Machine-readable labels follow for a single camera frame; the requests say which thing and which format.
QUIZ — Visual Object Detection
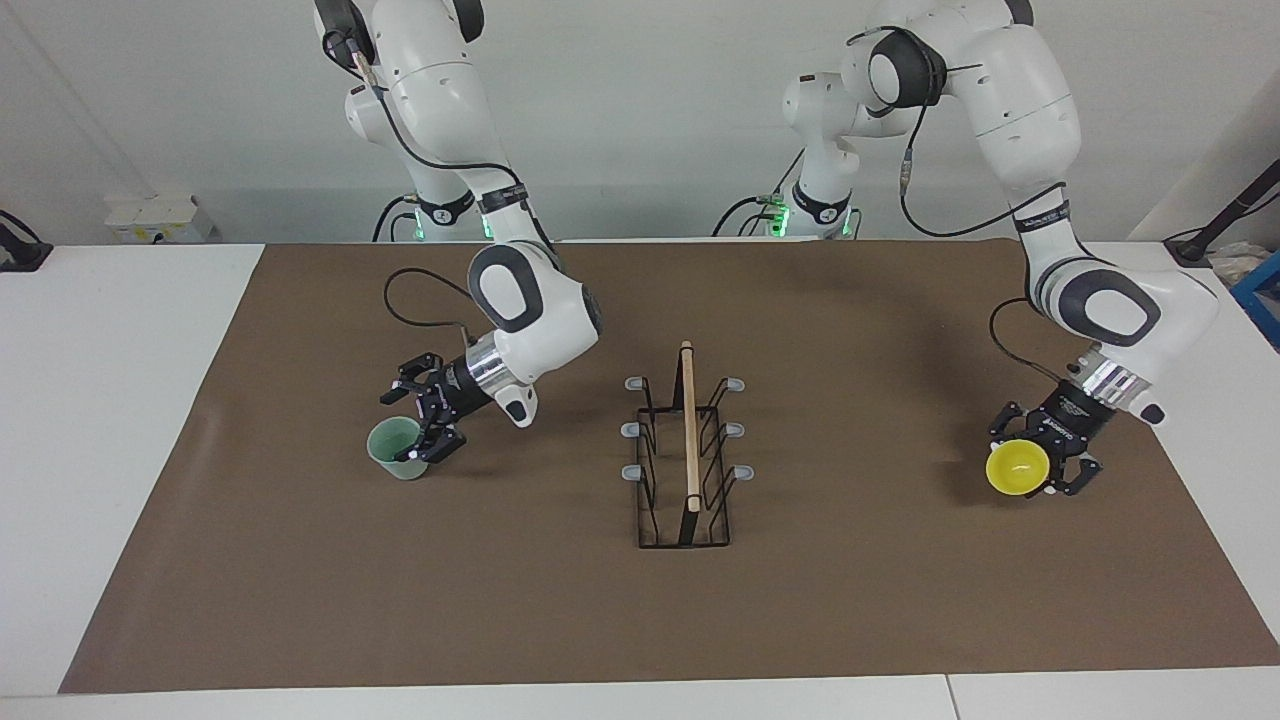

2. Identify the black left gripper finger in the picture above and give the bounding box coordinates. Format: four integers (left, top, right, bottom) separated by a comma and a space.
1040, 450, 1104, 498
988, 400, 1041, 446

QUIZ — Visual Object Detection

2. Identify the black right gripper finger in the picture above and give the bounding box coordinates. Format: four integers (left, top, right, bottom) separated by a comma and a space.
380, 352, 446, 406
405, 400, 467, 467

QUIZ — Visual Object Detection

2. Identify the yellow plastic cup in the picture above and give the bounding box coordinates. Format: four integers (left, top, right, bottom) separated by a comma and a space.
985, 438, 1051, 497

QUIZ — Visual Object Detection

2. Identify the pale green plastic cup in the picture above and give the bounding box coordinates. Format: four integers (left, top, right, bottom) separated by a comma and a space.
366, 416, 433, 482

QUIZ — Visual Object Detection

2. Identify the brown table mat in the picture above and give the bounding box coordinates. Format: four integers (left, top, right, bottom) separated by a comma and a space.
58, 240, 1280, 694

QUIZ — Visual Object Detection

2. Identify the blue crate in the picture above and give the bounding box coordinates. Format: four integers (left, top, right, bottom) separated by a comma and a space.
1232, 278, 1280, 349

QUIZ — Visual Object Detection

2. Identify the crumpled white plastic bag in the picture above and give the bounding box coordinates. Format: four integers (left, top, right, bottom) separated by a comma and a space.
1208, 242, 1276, 286

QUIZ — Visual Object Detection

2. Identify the black stand pole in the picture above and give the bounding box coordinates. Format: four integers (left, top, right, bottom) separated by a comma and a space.
1165, 160, 1280, 266

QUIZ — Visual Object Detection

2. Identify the white power strip box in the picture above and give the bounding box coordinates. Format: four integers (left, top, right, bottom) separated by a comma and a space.
105, 193, 216, 244

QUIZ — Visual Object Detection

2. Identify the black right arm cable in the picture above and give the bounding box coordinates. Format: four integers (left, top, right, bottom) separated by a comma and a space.
340, 30, 556, 346

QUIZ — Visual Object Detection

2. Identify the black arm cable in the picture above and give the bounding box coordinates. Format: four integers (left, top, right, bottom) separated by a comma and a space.
848, 28, 1093, 386
340, 30, 556, 346

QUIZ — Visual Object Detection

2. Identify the black base cable bundle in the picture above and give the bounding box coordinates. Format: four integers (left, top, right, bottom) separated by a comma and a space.
712, 150, 803, 239
373, 193, 419, 243

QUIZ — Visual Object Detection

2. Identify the black wire cup rack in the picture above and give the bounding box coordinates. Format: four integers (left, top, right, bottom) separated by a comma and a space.
620, 340, 756, 549

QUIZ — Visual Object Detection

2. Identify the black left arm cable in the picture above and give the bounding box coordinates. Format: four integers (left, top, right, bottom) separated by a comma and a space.
848, 28, 1093, 386

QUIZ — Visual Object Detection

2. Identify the black clamp mount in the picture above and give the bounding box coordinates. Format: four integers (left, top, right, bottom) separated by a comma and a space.
0, 210, 53, 273

